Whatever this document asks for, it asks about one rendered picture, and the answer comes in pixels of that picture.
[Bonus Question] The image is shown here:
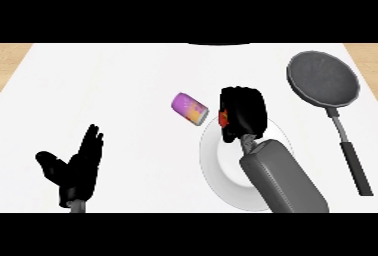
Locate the white round plate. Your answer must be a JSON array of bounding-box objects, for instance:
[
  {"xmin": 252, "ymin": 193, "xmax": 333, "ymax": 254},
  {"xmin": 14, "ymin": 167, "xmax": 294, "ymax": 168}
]
[{"xmin": 198, "ymin": 114, "xmax": 292, "ymax": 212}]

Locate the red bell pepper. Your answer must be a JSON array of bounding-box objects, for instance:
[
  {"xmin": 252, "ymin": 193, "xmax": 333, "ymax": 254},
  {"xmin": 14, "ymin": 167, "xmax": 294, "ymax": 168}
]
[{"xmin": 217, "ymin": 108, "xmax": 230, "ymax": 128}]

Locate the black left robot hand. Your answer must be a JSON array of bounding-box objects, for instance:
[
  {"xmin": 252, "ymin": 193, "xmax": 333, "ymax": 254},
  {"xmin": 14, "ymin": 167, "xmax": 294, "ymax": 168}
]
[{"xmin": 34, "ymin": 124, "xmax": 106, "ymax": 209}]

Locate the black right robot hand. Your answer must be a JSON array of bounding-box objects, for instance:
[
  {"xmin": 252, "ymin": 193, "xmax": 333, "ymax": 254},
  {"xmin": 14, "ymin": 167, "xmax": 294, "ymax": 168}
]
[{"xmin": 218, "ymin": 85, "xmax": 270, "ymax": 144}]

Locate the dark grey frying pan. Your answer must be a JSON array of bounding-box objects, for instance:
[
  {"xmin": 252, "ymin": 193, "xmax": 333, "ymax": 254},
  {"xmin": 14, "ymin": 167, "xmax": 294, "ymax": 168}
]
[{"xmin": 285, "ymin": 50, "xmax": 375, "ymax": 197}]

